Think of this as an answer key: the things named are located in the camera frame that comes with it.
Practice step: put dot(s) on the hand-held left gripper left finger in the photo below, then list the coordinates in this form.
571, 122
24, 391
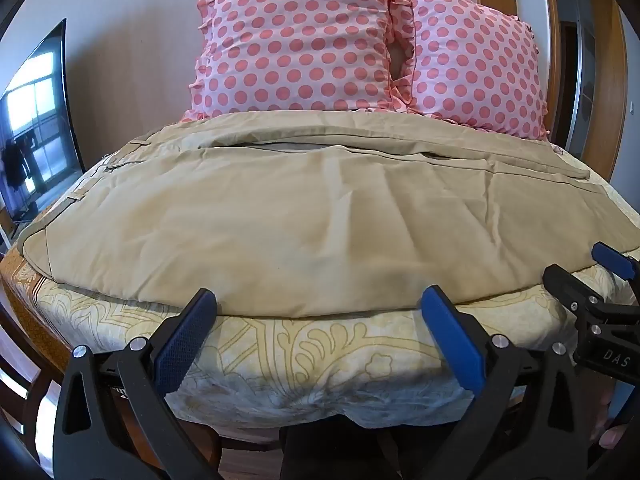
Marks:
184, 342

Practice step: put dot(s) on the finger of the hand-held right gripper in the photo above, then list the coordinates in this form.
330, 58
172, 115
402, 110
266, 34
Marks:
562, 282
612, 260

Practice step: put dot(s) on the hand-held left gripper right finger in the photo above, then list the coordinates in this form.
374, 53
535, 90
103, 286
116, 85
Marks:
452, 342

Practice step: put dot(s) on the khaki pants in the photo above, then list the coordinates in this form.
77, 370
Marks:
300, 220

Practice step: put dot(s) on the person's right hand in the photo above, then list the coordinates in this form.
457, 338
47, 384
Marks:
612, 437

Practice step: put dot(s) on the yellow patterned bed sheet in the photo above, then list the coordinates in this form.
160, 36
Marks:
300, 365

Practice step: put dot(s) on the dark wooden chair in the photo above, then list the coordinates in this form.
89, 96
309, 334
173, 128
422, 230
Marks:
30, 402

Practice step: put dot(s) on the pink polka dot pillow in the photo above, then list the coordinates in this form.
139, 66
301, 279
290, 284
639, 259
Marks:
300, 45
475, 65

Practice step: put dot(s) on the flat screen television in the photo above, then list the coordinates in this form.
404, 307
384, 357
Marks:
37, 125

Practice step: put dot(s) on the wooden bed frame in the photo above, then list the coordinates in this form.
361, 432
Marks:
197, 427

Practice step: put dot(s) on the wooden door frame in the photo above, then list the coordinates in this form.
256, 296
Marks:
607, 85

